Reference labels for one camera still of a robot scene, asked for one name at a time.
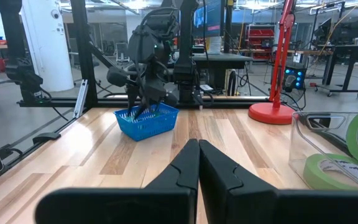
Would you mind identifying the black standing desk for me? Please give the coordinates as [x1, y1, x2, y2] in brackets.
[314, 44, 358, 98]

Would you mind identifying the black upright mast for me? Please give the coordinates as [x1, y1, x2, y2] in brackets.
[0, 0, 45, 104]

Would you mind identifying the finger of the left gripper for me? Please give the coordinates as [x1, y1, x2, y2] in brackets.
[127, 88, 140, 116]
[134, 101, 155, 121]

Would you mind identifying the blue-lit display screen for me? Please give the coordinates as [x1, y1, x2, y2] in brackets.
[193, 0, 225, 39]

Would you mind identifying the red storage shelving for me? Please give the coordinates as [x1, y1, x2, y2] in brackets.
[246, 27, 275, 60]

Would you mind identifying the red desk lamp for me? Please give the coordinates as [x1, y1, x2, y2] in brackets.
[248, 0, 296, 126]

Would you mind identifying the silver aluminium bracket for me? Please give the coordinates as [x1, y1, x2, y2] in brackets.
[73, 78, 90, 119]

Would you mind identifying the black desk monitor pair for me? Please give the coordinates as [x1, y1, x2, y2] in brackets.
[313, 15, 358, 46]

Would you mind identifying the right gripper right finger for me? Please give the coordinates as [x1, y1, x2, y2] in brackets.
[199, 139, 278, 191]

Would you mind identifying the blue plastic basket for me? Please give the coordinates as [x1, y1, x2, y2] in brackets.
[114, 102, 180, 142]

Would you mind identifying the black table clamp foot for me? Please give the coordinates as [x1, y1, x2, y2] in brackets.
[32, 132, 62, 145]

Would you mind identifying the clear plastic bin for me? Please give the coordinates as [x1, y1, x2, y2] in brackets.
[288, 111, 358, 191]

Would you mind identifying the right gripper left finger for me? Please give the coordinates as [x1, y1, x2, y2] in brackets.
[146, 139, 200, 190]

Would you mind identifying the white round pillar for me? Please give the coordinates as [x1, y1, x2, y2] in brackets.
[21, 0, 75, 93]

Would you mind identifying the black box with blue lights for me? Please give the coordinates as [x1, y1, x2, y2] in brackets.
[282, 64, 308, 91]

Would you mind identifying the dark grey desk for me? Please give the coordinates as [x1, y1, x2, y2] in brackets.
[192, 52, 255, 94]

